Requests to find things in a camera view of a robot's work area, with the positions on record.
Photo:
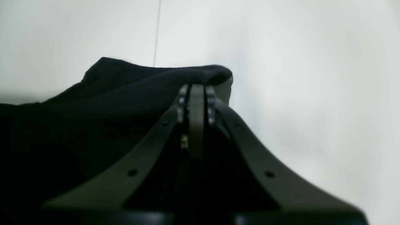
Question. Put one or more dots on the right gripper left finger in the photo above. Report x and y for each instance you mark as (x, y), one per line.
(111, 188)

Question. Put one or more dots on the black T-shirt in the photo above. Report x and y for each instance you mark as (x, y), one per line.
(50, 147)

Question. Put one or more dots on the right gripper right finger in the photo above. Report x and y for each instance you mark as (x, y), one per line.
(290, 191)

